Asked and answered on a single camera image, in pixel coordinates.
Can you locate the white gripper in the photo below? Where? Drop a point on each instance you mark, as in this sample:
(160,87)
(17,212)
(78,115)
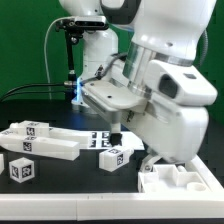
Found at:
(172,131)

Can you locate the white chair seat part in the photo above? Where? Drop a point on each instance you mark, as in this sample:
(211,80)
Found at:
(170,178)

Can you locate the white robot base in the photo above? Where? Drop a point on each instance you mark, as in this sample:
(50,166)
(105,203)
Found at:
(97,46)

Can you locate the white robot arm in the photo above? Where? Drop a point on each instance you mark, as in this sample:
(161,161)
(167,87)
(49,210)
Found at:
(163,49)

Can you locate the long white chair back part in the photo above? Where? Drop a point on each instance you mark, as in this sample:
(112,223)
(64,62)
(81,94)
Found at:
(41,146)

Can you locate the white tagged chair part rear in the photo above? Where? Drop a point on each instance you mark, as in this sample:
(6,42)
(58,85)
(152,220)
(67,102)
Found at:
(42,129)

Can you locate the white tagged cube left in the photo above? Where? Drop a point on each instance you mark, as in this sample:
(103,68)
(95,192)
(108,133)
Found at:
(21,169)

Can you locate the white part at left edge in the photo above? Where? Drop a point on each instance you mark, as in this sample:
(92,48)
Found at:
(1,163)

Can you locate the white L-shaped fence frame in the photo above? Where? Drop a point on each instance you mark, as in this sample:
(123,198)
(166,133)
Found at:
(114,206)

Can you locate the black camera on stand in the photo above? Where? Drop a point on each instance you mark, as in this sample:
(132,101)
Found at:
(74,28)

